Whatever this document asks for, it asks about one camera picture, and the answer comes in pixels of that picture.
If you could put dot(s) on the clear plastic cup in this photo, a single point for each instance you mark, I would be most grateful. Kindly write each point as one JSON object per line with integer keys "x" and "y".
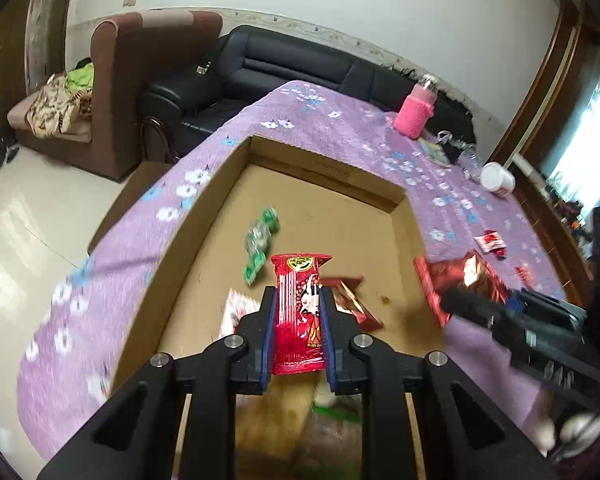
{"x": 474, "y": 162}

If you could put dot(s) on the tiny red packet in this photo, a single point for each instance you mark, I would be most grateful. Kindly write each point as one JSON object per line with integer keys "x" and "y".
{"x": 523, "y": 272}

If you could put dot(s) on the red foil snack packet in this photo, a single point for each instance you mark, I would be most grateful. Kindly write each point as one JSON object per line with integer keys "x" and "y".
{"x": 355, "y": 305}
{"x": 445, "y": 275}

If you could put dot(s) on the beige patterned blanket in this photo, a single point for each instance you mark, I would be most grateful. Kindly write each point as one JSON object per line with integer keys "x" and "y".
{"x": 50, "y": 110}

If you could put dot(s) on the colourful card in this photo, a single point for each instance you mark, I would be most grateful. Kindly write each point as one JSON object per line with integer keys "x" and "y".
{"x": 432, "y": 151}

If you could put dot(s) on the cardboard box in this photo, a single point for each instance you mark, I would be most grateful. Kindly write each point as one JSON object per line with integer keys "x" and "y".
{"x": 305, "y": 210}

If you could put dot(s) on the green candy packet strip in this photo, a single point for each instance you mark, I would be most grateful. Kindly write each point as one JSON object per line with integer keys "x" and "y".
{"x": 260, "y": 240}

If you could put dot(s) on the dark shoes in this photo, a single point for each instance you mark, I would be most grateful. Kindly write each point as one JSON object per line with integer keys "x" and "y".
{"x": 0, "y": 152}

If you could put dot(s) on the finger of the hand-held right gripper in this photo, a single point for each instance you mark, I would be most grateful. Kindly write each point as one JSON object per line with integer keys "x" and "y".
{"x": 467, "y": 302}

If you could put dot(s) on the black leather sofa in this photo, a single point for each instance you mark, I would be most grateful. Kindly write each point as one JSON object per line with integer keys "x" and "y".
{"x": 290, "y": 65}

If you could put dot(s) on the small red white packet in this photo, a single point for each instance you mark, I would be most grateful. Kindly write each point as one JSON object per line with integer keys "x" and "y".
{"x": 487, "y": 241}

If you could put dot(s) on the wooden cabinet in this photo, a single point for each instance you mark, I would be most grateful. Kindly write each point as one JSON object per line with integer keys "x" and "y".
{"x": 555, "y": 225}

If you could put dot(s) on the purple floral tablecloth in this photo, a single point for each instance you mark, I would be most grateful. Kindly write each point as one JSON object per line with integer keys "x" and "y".
{"x": 130, "y": 260}

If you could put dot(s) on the brown armchair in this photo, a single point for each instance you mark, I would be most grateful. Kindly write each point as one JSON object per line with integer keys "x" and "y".
{"x": 130, "y": 85}

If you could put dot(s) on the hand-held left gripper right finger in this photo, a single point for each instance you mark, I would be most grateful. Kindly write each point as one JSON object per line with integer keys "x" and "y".
{"x": 331, "y": 345}

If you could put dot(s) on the white plastic jar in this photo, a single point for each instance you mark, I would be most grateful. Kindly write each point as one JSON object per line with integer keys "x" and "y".
{"x": 495, "y": 177}

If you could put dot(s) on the wooden door frame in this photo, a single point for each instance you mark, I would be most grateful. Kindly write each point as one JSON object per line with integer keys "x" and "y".
{"x": 555, "y": 85}

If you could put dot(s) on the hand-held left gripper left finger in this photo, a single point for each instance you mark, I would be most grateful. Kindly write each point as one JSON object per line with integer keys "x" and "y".
{"x": 267, "y": 340}

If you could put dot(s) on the white pink snack packet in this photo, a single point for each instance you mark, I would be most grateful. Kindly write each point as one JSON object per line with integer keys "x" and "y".
{"x": 235, "y": 310}

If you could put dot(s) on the red printed snack packet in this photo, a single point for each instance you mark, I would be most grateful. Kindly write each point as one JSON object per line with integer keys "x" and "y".
{"x": 300, "y": 310}

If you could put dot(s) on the pink bottle with knitted sleeve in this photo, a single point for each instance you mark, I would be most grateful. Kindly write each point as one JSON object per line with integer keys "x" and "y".
{"x": 412, "y": 115}

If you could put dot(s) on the wall hanging scroll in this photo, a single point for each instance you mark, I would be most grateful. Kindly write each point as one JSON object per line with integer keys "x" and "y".
{"x": 42, "y": 25}

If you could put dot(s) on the green cloth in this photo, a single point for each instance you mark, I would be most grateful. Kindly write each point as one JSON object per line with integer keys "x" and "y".
{"x": 80, "y": 79}

